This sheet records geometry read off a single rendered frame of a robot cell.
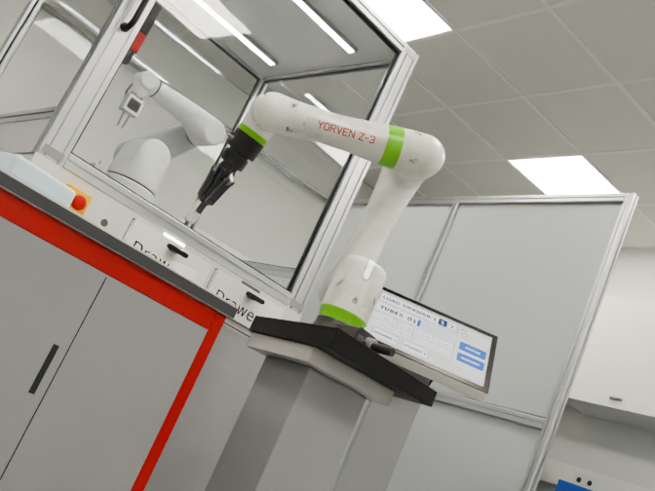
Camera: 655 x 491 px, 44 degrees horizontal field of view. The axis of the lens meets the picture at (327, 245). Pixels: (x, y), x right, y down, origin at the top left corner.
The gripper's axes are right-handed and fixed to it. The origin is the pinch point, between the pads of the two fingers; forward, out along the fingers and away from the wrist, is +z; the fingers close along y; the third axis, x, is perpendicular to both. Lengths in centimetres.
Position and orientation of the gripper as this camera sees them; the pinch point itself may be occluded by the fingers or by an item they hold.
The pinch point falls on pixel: (195, 210)
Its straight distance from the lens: 234.9
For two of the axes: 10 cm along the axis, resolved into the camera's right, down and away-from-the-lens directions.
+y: 4.7, 3.7, -8.0
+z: -6.0, 8.0, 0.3
